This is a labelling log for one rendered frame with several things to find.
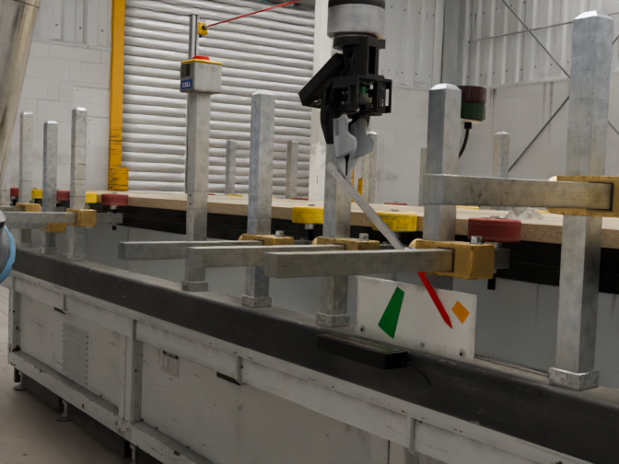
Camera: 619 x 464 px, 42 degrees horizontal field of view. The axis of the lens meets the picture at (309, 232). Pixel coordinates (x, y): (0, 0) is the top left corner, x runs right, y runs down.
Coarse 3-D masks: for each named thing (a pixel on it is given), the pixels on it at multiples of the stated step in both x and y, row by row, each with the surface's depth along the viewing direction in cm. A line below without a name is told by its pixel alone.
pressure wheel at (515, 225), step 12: (492, 216) 124; (468, 228) 124; (480, 228) 121; (492, 228) 120; (504, 228) 120; (516, 228) 121; (492, 240) 121; (504, 240) 120; (516, 240) 122; (492, 288) 124
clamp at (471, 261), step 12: (420, 240) 123; (432, 240) 121; (456, 252) 117; (468, 252) 115; (480, 252) 115; (492, 252) 117; (456, 264) 117; (468, 264) 115; (480, 264) 115; (492, 264) 117; (456, 276) 117; (468, 276) 115; (480, 276) 116; (492, 276) 117
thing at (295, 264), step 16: (272, 256) 99; (288, 256) 99; (304, 256) 101; (320, 256) 102; (336, 256) 104; (352, 256) 106; (368, 256) 107; (384, 256) 109; (400, 256) 111; (416, 256) 113; (432, 256) 114; (448, 256) 116; (496, 256) 123; (272, 272) 99; (288, 272) 100; (304, 272) 101; (320, 272) 102; (336, 272) 104; (352, 272) 106; (368, 272) 107; (384, 272) 109; (400, 272) 111; (416, 272) 113
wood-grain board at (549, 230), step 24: (120, 192) 330; (144, 192) 361; (168, 192) 400; (288, 216) 179; (360, 216) 159; (456, 216) 149; (480, 216) 156; (552, 216) 178; (528, 240) 127; (552, 240) 123
